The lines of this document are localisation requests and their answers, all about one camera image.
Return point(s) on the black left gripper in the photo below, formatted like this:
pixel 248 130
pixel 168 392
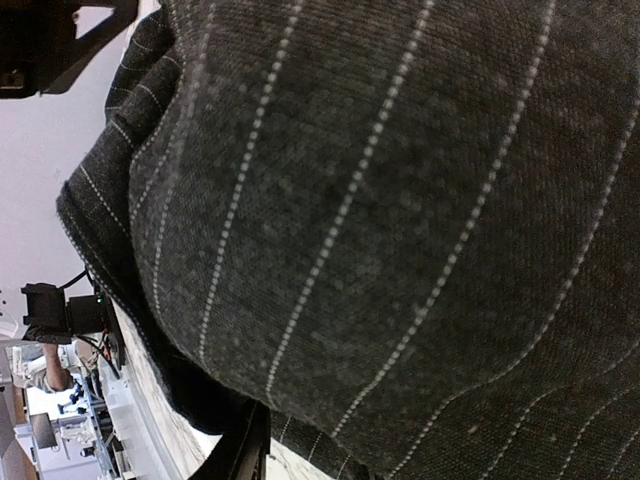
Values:
pixel 41 52

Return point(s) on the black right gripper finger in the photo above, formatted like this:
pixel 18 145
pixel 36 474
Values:
pixel 242 452

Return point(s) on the black pinstriped shirt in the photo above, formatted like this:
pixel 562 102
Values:
pixel 408 228

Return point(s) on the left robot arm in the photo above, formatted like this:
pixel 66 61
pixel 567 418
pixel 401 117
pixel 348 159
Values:
pixel 41 312

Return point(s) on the background lab shelving clutter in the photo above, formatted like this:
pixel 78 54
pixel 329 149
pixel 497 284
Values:
pixel 63 425

